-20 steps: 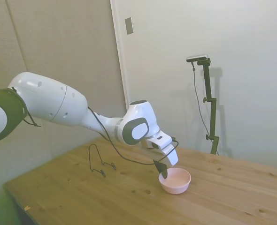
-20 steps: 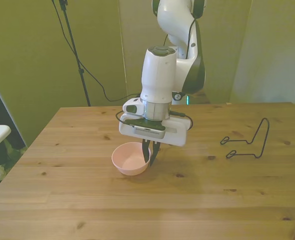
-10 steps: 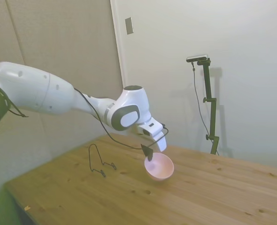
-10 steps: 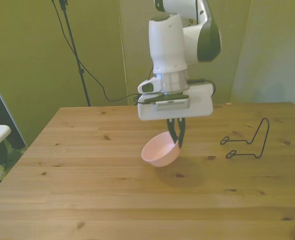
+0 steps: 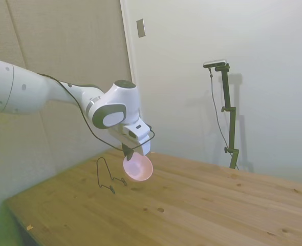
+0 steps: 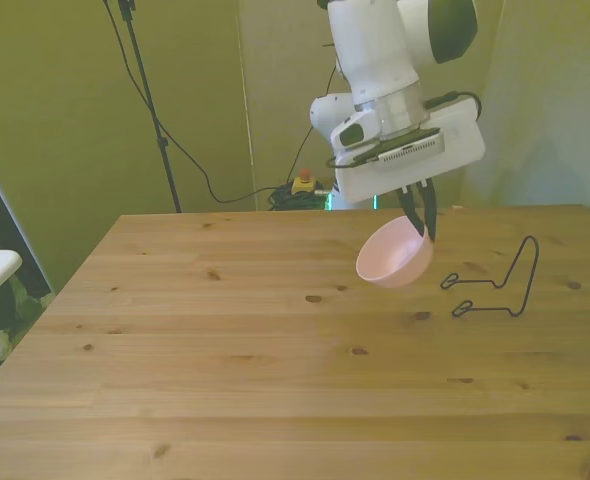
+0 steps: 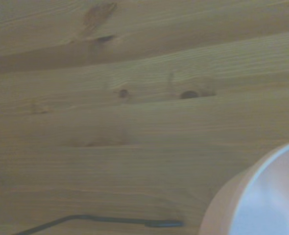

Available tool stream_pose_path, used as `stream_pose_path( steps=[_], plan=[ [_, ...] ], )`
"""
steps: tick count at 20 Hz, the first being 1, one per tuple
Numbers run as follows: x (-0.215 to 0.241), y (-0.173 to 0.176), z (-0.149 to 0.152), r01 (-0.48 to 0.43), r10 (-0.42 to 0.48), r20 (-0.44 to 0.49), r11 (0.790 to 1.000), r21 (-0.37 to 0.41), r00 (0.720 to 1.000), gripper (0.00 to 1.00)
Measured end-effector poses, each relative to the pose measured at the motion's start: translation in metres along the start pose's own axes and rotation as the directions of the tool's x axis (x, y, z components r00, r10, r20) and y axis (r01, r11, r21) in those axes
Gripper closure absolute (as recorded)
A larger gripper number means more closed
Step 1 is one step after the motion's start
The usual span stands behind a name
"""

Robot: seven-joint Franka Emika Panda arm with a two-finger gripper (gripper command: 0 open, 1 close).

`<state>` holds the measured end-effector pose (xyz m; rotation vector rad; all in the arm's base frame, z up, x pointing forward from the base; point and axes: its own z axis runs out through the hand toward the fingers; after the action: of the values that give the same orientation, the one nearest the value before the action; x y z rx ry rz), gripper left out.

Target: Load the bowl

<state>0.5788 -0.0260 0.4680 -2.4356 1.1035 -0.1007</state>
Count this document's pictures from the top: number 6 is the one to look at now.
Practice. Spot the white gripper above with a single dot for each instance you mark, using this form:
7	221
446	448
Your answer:
465	140

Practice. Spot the pink plastic bowl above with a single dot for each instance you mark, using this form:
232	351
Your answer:
390	260

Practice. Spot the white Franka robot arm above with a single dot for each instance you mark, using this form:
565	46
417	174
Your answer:
370	50

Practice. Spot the yellow emergency stop button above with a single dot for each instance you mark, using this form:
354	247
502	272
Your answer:
303	186

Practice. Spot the black tripod pole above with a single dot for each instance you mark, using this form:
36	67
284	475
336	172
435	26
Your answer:
148	95

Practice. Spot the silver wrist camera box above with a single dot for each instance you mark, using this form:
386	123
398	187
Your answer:
415	149

